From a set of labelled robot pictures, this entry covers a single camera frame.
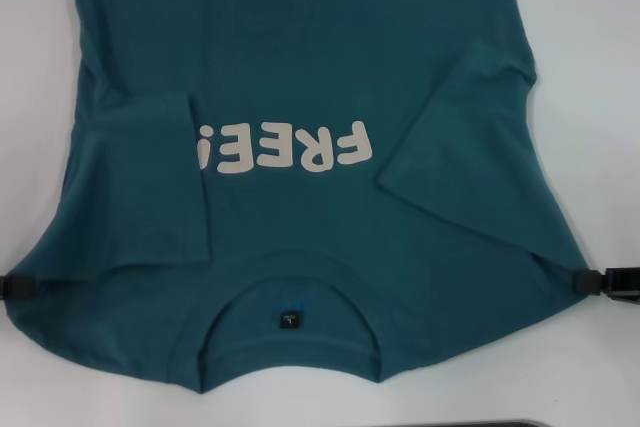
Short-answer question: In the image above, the teal t-shirt with cream print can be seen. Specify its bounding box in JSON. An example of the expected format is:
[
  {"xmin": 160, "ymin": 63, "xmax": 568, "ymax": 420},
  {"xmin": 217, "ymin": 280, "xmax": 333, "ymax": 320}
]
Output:
[{"xmin": 2, "ymin": 0, "xmax": 584, "ymax": 382}]

